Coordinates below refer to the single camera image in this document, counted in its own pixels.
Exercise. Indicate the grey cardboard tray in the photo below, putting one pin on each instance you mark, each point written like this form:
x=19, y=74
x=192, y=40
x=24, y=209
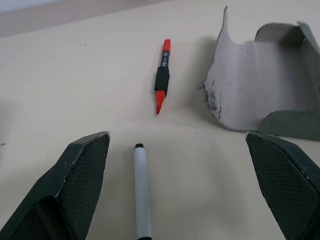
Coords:
x=252, y=82

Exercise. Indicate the white marker with black cap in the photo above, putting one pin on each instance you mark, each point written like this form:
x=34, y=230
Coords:
x=141, y=192

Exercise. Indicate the red and black marker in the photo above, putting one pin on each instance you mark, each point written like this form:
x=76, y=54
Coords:
x=162, y=79

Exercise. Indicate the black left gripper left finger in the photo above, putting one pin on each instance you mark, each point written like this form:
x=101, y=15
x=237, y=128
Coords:
x=75, y=182

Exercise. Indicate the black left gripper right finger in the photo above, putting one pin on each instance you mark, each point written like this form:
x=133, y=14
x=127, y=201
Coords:
x=285, y=180

